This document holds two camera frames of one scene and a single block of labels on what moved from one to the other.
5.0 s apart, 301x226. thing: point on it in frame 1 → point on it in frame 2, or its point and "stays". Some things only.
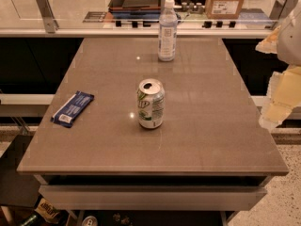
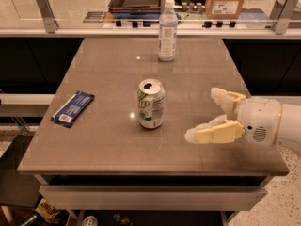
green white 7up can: x=150 y=104 stays
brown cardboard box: x=224 y=2 stays
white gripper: x=290 y=40 → x=260 y=121
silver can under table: x=89 y=220 stays
